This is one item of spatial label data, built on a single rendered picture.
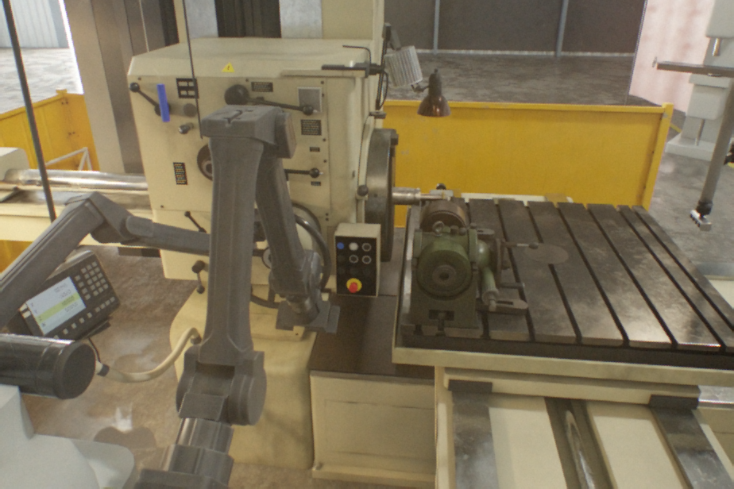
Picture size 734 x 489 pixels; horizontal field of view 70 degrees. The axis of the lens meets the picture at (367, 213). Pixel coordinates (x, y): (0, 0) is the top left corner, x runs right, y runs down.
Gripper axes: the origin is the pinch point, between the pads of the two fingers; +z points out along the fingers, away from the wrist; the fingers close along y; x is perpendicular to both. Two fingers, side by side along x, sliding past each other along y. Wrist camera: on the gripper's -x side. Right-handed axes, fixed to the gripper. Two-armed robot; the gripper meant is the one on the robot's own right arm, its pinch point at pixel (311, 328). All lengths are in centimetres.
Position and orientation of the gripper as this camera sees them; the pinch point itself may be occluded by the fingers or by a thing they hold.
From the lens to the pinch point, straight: 129.9
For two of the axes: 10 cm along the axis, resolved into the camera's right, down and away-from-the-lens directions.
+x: -1.2, 8.1, -5.7
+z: 0.7, 5.8, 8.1
